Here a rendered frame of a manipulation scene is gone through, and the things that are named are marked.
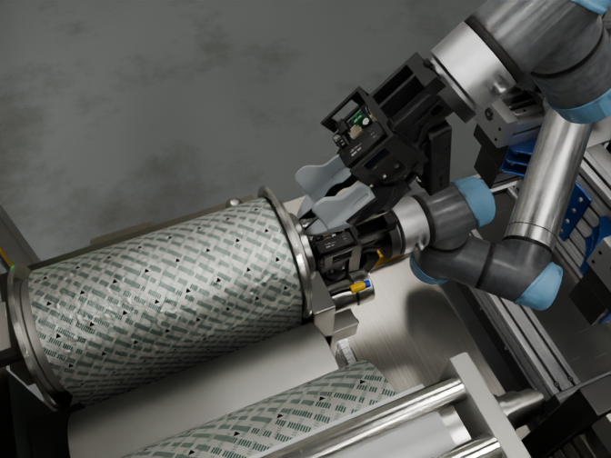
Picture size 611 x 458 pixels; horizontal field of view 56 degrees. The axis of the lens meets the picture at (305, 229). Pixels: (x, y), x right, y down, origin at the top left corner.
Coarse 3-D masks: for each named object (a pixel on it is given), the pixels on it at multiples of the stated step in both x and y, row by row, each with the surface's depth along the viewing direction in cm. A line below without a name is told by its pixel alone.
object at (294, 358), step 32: (256, 352) 58; (288, 352) 57; (320, 352) 57; (160, 384) 56; (192, 384) 55; (224, 384) 55; (256, 384) 55; (288, 384) 55; (96, 416) 54; (128, 416) 53; (160, 416) 53; (192, 416) 53; (96, 448) 51; (128, 448) 52
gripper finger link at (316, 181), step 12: (336, 156) 59; (312, 168) 59; (324, 168) 60; (336, 168) 60; (348, 168) 61; (300, 180) 60; (312, 180) 60; (324, 180) 61; (336, 180) 61; (348, 180) 61; (312, 192) 62; (324, 192) 62; (336, 192) 62; (312, 204) 62; (300, 216) 63
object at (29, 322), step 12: (288, 216) 57; (300, 240) 56; (300, 252) 56; (24, 288) 53; (312, 288) 58; (24, 300) 52; (24, 312) 51; (36, 336) 51; (36, 348) 51; (48, 372) 52; (60, 384) 53
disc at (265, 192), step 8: (264, 192) 60; (272, 192) 58; (272, 200) 57; (272, 208) 58; (280, 208) 56; (280, 216) 55; (288, 224) 55; (288, 232) 55; (288, 240) 55; (296, 248) 54; (296, 256) 55; (296, 264) 55; (304, 272) 55; (304, 280) 55; (304, 288) 56; (304, 296) 57; (304, 304) 59; (304, 312) 60
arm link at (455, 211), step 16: (448, 192) 79; (464, 192) 79; (480, 192) 80; (432, 208) 78; (448, 208) 78; (464, 208) 79; (480, 208) 79; (432, 224) 78; (448, 224) 78; (464, 224) 79; (480, 224) 81; (432, 240) 79; (448, 240) 82; (464, 240) 83
